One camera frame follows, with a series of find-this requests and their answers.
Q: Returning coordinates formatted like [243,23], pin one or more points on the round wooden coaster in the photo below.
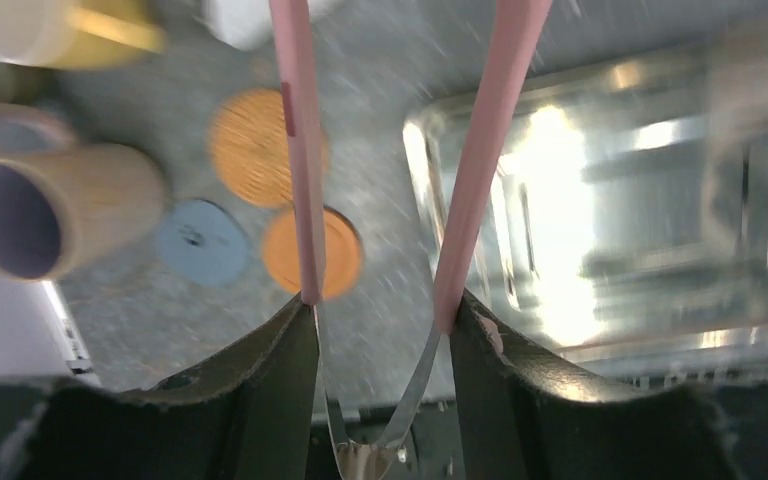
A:
[343,251]

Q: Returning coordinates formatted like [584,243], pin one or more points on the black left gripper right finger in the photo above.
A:
[526,413]

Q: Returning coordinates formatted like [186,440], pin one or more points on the white three-tier dessert stand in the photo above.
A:
[248,24]

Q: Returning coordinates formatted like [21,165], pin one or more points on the stainless steel serving tray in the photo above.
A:
[627,223]

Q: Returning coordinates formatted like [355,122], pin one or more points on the woven rattan coaster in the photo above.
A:
[249,150]

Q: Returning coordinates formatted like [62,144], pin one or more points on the yellow mug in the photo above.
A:
[76,35]

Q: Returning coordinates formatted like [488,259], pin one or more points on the blue grey coaster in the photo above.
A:
[200,241]

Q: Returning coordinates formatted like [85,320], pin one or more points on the pink-handled metal tongs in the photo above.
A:
[517,28]

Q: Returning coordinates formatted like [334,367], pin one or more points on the pink tall mug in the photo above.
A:
[64,204]

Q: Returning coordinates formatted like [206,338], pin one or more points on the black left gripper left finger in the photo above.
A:
[243,413]

